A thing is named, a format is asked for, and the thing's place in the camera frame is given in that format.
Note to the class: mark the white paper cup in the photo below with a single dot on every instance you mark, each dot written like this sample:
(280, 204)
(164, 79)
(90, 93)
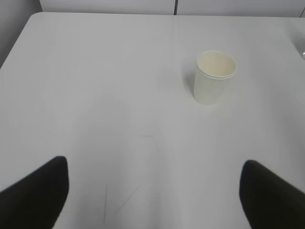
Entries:
(213, 71)

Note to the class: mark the clear water bottle green label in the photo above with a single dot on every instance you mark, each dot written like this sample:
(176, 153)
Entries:
(298, 40)

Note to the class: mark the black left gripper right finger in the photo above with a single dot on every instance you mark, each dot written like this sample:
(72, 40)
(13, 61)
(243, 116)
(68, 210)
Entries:
(268, 201)

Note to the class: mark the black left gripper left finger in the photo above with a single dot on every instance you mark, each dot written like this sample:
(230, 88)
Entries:
(36, 201)

